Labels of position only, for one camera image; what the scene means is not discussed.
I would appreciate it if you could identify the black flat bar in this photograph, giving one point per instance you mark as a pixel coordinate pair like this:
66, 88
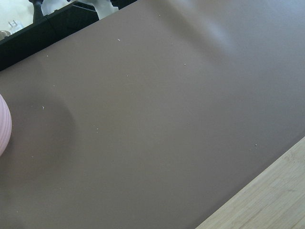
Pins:
52, 21

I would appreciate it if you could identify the wooden cutting board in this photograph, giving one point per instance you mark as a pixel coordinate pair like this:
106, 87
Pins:
275, 199

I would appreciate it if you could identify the pink bowl of ice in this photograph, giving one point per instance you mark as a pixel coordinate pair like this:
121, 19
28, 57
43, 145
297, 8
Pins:
5, 125

